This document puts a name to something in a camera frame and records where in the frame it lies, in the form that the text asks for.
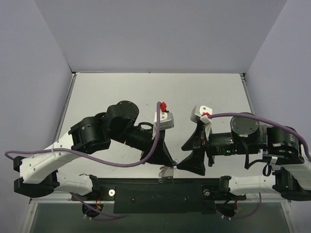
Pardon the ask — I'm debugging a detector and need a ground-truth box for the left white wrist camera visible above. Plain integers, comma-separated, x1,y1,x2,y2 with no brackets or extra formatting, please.
152,112,174,139

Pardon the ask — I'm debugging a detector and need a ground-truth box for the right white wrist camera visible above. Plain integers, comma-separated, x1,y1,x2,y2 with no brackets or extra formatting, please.
190,105,213,140

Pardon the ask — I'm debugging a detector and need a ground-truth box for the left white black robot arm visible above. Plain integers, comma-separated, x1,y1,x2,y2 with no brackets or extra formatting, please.
13,100,174,200

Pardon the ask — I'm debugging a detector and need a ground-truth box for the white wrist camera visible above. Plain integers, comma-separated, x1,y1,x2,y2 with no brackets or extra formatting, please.
190,105,213,140
152,112,174,139

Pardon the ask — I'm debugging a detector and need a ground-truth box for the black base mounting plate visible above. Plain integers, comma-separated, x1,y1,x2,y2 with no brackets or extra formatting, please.
72,178,246,214

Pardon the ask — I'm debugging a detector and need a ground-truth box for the silver bottle opener keychain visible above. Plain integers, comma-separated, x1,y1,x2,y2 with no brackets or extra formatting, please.
158,166,174,183

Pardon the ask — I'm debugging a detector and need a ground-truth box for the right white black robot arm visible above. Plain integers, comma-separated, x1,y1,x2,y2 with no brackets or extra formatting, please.
177,113,311,201

